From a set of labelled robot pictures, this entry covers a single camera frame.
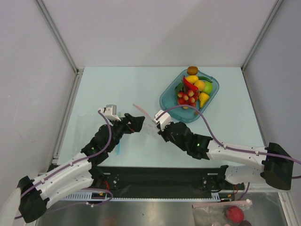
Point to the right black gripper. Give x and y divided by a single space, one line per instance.
165 133

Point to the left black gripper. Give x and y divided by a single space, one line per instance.
135 125

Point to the clear zip top bag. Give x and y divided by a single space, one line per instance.
145 122

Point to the red strawberry bunch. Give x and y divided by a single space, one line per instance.
185 96

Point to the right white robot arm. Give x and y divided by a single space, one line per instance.
271 165

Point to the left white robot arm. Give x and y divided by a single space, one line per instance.
40 193

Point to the red fruit in bag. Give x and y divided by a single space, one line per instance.
234 214

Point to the teal plastic tray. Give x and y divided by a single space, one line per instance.
168 100

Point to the yellow pear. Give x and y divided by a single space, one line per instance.
203 99

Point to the red chili pepper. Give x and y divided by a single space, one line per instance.
189 85

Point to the orange fruit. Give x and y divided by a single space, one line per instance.
200 85

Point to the green apple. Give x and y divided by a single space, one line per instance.
208 88

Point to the yellow lemon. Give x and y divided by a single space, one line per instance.
192 79

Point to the green chili pepper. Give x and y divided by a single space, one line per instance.
204 79

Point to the brown kiwi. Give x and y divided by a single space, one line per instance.
192 70

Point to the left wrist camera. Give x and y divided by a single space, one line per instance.
109 112

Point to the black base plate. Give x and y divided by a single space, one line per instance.
141 179

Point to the white cable duct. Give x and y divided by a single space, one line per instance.
131 195

